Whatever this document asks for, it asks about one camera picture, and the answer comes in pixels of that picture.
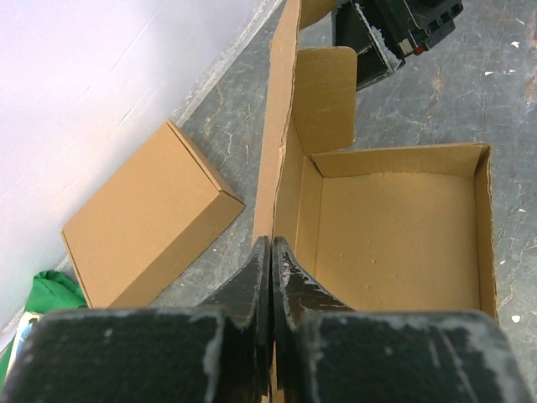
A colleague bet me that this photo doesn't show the closed folded cardboard box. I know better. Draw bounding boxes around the closed folded cardboard box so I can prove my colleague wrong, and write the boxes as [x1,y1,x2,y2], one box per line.
[61,121,244,308]

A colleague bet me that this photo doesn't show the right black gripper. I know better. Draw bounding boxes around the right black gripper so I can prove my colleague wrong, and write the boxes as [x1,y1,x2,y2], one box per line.
[331,0,463,91]

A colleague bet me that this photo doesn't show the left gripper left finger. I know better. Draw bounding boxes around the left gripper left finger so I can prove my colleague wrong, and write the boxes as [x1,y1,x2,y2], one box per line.
[200,236,271,397]

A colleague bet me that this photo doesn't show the green yellow white cloth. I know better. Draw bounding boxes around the green yellow white cloth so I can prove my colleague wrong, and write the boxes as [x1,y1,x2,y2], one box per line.
[1,270,88,386]

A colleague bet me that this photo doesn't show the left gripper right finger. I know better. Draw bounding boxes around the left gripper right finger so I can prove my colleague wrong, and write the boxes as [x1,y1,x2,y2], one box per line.
[272,236,352,395]

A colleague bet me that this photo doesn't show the cardboard box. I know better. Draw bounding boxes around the cardboard box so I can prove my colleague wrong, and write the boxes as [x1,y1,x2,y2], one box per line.
[252,0,498,403]
[61,121,244,308]

